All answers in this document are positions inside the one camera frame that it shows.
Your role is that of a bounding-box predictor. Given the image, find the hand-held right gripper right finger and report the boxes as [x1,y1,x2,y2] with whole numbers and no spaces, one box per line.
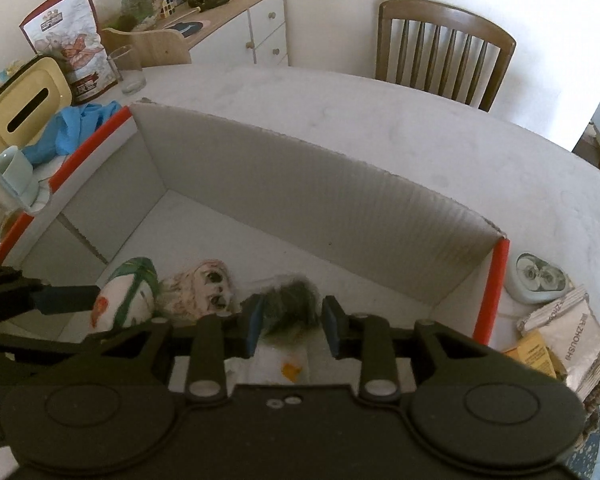
[321,296,501,403]

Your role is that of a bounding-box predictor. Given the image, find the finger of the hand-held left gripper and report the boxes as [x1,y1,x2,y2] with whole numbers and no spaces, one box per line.
[0,265,101,328]
[0,329,93,381]

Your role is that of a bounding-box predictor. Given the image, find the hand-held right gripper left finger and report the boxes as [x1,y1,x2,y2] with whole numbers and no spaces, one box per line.
[87,294,270,403]

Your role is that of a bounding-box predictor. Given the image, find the dark green fuzzy toy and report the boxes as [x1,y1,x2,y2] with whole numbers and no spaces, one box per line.
[254,275,321,336]

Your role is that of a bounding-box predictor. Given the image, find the red-edged cardboard box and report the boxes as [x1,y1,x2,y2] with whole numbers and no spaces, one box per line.
[0,102,508,396]

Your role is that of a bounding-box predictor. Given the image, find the silver foil packet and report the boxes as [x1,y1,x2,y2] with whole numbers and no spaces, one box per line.
[517,285,600,393]

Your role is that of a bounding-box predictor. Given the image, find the white plastic wrapper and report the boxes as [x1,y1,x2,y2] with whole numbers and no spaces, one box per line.
[225,335,331,386]

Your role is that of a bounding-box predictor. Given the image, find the beige doll head plush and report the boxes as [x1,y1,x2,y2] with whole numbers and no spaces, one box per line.
[155,259,236,318]

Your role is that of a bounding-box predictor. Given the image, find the light blue cup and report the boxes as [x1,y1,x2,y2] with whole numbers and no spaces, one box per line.
[0,145,40,208]

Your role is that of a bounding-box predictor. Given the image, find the blue cloth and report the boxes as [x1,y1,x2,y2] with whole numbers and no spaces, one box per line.
[22,101,125,165]

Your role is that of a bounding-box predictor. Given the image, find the white round gadget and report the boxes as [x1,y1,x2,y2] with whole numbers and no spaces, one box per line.
[504,251,568,306]

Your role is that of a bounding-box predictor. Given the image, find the yellow packet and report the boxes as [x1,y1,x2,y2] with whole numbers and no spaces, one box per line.
[501,331,566,377]

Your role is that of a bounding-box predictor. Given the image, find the yellow tissue box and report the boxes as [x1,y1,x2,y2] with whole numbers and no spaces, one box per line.
[0,55,73,153]

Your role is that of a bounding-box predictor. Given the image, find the clear drinking glass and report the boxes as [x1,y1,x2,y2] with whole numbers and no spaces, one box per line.
[106,45,147,95]

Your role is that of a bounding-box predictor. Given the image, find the printed red and white bag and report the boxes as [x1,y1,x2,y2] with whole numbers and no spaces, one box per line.
[20,0,120,106]

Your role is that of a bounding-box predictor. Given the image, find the light wooden chair back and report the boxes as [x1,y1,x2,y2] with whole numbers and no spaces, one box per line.
[101,26,192,70]

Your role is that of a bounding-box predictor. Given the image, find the dark blue patterned cushion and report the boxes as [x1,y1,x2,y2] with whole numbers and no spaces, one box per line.
[570,400,600,480]

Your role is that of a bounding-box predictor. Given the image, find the white cabinet with wooden top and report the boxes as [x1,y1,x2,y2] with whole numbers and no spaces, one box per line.
[150,0,289,67]

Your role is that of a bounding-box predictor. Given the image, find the blue and pink mouse pad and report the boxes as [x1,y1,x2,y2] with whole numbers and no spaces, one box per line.
[167,19,212,38]

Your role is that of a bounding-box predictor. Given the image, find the glass terrarium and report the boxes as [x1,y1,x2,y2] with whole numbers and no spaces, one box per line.
[122,0,156,26]

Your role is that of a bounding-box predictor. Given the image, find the brown wooden chair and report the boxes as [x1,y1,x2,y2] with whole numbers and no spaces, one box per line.
[375,0,517,112]

